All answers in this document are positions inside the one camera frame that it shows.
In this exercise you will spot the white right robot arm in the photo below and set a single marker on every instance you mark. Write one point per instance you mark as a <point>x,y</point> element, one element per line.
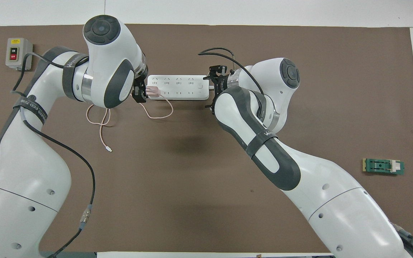
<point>335,200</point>

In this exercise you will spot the pink charger plug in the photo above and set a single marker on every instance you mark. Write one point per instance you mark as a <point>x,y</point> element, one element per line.
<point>153,91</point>

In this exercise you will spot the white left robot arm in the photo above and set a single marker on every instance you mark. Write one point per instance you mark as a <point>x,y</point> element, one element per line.
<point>23,179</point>

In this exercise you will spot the brown table mat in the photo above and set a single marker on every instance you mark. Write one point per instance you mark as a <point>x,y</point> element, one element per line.
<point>192,197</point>

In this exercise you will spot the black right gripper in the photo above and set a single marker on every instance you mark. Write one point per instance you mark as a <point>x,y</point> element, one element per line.
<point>221,79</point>

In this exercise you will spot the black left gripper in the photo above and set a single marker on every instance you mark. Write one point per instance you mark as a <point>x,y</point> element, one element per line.
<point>141,74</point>

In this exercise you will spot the grey on-off switch box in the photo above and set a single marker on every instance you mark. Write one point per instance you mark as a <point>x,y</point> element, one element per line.
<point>10,62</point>

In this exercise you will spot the green knife switch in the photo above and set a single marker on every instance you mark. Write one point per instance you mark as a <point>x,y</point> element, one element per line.
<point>378,166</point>

